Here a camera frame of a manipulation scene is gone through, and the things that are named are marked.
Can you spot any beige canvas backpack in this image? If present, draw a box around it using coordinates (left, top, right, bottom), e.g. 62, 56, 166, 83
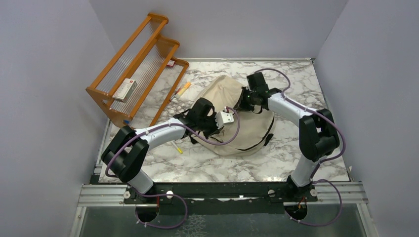
192, 76, 276, 157

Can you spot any orange yellow highlighter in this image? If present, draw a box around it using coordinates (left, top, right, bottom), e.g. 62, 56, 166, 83
175, 82, 191, 98

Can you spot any red clear pen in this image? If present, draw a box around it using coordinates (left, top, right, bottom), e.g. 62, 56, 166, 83
168, 90, 179, 103

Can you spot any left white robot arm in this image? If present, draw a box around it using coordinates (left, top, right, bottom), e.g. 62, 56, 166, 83
101, 98, 234, 203

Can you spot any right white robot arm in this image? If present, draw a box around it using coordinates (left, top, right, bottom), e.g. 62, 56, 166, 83
234, 70, 340, 201

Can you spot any white yellow marker pen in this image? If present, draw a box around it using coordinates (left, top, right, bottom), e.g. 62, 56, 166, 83
170, 141, 183, 154

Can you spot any small red white card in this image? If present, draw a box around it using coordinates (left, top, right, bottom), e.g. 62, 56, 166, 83
166, 60, 175, 67

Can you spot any orange wooden shelf rack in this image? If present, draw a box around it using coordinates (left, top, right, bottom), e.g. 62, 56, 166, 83
86, 12, 189, 127

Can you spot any white red small box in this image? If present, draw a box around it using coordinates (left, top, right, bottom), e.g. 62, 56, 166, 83
112, 78, 137, 103

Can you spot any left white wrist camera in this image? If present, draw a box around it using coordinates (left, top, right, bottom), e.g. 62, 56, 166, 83
215, 107, 234, 129

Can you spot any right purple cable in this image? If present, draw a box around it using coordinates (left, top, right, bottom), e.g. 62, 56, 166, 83
254, 68, 346, 228

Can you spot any purple cable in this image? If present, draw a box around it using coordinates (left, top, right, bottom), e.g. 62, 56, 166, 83
254, 68, 346, 228
104, 106, 241, 230

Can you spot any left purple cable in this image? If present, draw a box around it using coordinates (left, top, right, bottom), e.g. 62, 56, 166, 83
104, 106, 241, 230

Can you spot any black metal base frame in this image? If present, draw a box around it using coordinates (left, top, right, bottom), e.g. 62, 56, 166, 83
77, 173, 369, 217

